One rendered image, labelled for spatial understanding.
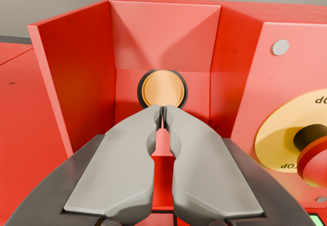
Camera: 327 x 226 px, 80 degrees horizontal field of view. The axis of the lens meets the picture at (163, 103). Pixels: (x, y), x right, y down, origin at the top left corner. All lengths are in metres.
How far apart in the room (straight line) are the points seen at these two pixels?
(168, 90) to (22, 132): 0.32
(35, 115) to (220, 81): 0.39
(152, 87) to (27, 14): 0.91
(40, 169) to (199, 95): 0.26
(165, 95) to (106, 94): 0.05
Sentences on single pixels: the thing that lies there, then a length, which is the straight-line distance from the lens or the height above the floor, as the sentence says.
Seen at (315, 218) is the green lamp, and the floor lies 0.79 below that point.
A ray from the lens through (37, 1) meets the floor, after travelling 1.01.
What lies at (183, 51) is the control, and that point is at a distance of 0.18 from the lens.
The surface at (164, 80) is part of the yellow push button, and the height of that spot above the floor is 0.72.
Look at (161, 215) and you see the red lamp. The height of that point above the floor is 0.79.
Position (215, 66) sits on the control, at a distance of 0.18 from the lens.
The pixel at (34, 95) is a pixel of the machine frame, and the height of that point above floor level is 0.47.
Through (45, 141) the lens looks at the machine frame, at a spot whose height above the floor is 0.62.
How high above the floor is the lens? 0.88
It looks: 58 degrees down
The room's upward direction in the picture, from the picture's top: 179 degrees clockwise
